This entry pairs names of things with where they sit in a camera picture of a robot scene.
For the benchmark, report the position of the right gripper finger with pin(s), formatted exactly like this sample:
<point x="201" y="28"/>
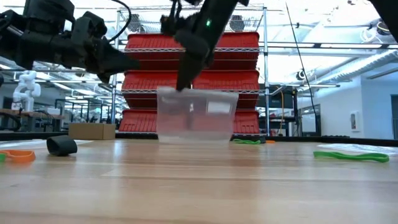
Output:
<point x="189" y="71"/>

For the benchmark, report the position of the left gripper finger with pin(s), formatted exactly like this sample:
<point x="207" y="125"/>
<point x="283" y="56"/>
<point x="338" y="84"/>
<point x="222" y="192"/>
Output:
<point x="118" y="62"/>
<point x="105" y="77"/>

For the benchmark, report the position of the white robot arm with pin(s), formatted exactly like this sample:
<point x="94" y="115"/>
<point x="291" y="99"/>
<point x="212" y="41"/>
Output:
<point x="26" y="90"/>

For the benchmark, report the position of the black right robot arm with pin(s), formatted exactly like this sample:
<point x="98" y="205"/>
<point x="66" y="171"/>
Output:
<point x="388" y="15"/>

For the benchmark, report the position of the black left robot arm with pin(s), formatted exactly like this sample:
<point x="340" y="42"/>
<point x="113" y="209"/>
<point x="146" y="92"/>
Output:
<point x="46" y="9"/>

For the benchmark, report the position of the green rubber band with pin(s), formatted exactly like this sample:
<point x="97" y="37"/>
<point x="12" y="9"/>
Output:
<point x="1" y="158"/>
<point x="247" y="142"/>
<point x="320" y="155"/>

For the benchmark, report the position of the small cardboard box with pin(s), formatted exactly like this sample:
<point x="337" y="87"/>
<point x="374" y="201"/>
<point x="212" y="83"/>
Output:
<point x="91" y="131"/>

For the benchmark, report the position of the brown background workbench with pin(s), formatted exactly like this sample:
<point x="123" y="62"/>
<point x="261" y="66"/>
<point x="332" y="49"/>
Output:
<point x="31" y="113"/>

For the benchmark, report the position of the black equipment cart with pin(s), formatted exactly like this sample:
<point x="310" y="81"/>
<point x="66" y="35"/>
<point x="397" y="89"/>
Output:
<point x="280" y="102"/>

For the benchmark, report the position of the black round fixture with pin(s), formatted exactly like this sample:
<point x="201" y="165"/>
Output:
<point x="300" y="75"/>

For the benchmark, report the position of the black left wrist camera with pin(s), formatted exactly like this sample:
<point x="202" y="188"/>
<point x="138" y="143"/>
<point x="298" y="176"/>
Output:
<point x="88" y="26"/>

